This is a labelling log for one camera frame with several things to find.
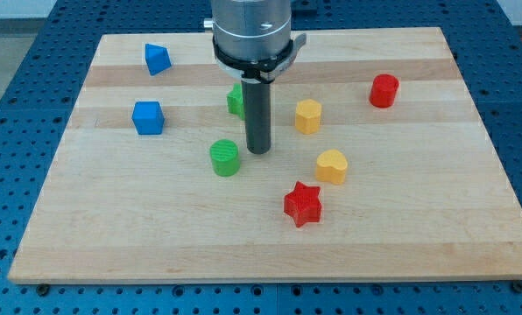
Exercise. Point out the yellow hexagon block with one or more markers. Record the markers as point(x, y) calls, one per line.
point(308, 116)

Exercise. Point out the blue cube block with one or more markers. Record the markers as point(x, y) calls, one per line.
point(148, 118)

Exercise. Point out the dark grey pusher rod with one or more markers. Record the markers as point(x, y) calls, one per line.
point(257, 116)

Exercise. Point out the wooden board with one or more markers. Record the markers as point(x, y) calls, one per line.
point(425, 196)

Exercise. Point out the red cylinder block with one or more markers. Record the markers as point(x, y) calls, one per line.
point(383, 90)

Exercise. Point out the red star block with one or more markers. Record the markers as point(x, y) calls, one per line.
point(303, 204)

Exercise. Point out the green star block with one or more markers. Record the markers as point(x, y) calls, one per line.
point(235, 101)

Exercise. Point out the yellow heart block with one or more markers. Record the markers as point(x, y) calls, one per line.
point(331, 166)

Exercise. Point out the blue triangle block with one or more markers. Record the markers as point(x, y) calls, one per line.
point(157, 59)

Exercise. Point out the green cylinder block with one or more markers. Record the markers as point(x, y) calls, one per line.
point(225, 160)

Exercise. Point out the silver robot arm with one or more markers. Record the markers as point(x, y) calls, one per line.
point(251, 30)

